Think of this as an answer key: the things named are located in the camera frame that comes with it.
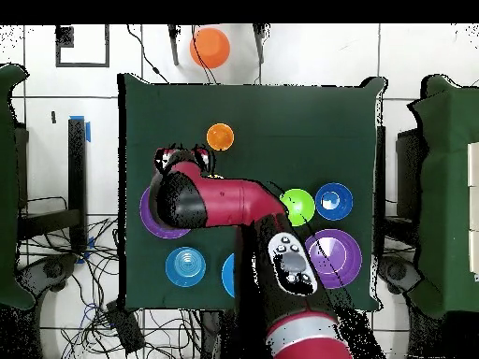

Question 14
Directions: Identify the orange plastic cup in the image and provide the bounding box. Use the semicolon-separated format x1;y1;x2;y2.
206;122;236;152

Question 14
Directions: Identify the dark green tablecloth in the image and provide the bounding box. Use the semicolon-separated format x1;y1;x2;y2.
116;72;388;313

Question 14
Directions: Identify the purple plastic bowl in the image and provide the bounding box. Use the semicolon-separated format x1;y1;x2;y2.
304;228;363;290
138;186;192;240

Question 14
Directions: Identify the orange round object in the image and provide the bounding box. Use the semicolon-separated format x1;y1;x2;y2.
189;26;232;70

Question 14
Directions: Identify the green plastic bowl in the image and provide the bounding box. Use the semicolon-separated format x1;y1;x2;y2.
279;187;316;228

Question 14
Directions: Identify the small light blue bowl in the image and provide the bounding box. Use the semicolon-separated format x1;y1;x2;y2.
165;246;208;289

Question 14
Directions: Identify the black tripod leg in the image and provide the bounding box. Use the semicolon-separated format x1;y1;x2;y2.
167;24;181;67
253;23;271;65

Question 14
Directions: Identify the blue tape strip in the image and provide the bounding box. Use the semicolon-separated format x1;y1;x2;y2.
69;115;92;143

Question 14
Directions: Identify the large light blue bowl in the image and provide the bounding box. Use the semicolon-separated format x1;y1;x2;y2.
221;252;236;298

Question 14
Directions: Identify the black metal stand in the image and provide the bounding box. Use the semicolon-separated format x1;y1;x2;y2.
18;118;89;254

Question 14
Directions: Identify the dark blue plastic bowl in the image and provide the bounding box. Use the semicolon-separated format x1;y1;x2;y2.
314;181;355;222

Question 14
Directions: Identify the black power adapter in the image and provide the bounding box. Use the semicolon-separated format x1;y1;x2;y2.
105;300;146;354

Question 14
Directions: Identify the black grey chair base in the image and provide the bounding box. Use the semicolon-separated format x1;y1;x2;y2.
16;252;80;300

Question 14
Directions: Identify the green cloth covered table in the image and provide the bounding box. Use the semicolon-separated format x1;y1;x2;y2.
0;62;36;310
406;73;479;319

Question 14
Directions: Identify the white box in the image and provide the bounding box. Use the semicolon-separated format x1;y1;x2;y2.
469;229;479;277

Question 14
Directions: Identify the black cable with connector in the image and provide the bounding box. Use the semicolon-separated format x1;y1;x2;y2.
125;24;170;84

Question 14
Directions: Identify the tangle of floor cables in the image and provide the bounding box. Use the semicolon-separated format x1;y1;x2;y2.
22;195;203;359

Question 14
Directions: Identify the black metal post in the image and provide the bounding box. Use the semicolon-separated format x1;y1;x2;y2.
375;125;387;259

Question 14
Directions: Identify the black square floor frame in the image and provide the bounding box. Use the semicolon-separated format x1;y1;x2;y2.
54;24;110;68

